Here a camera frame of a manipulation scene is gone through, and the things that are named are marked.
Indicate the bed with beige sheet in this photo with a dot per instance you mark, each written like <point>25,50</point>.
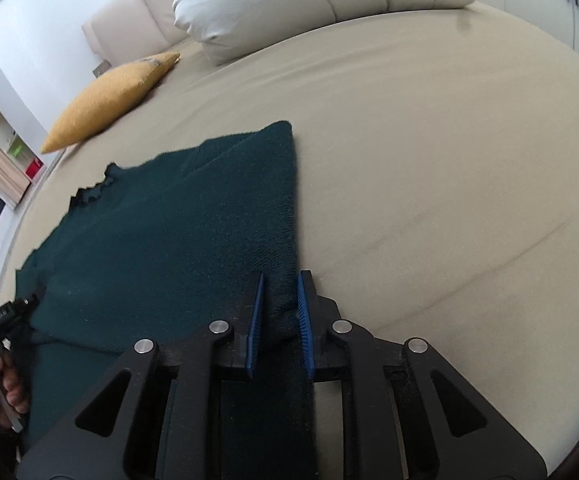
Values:
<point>419,160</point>

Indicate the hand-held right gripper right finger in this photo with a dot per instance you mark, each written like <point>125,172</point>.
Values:
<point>306,332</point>

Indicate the green box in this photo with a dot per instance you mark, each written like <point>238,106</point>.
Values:
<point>15,149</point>

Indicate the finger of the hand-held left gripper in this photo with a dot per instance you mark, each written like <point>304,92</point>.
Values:
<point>16,307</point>

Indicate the beige padded headboard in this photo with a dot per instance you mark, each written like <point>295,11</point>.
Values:
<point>129,15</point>

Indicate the person's left hand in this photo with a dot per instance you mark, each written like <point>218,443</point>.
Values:
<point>11,387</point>

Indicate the wall socket plate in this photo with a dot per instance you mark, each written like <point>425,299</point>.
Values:
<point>100,70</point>

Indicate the dark green knitted garment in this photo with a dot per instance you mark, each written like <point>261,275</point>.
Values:
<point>169,235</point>

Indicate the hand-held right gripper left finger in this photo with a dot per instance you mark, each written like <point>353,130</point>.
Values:
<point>254,327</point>

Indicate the red box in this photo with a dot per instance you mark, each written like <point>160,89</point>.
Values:
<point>34,168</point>

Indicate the yellow pillow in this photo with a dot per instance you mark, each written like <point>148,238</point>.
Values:
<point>101,105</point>

